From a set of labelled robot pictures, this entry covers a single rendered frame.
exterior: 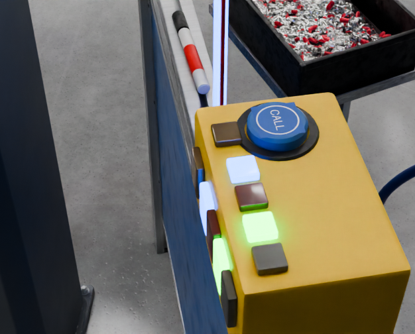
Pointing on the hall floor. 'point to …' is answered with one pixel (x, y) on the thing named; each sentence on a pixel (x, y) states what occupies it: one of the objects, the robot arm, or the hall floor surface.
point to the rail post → (151, 124)
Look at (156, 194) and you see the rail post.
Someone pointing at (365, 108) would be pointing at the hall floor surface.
